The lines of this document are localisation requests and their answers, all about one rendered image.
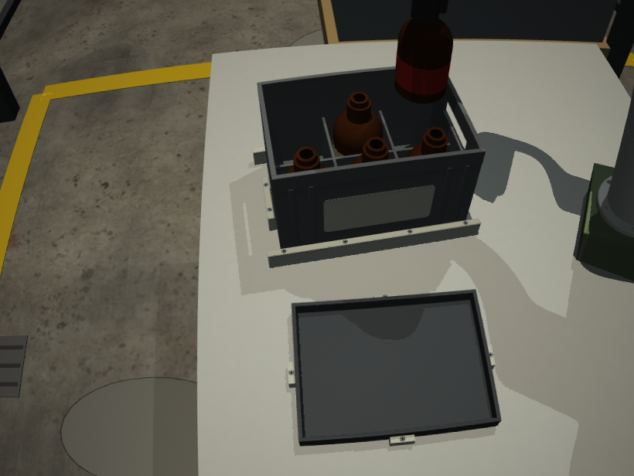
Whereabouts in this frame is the dark grey divided crate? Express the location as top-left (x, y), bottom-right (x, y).
top-left (257, 66), bottom-right (473, 249)

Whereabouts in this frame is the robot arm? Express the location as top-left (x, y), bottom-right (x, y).
top-left (597, 86), bottom-right (634, 238)

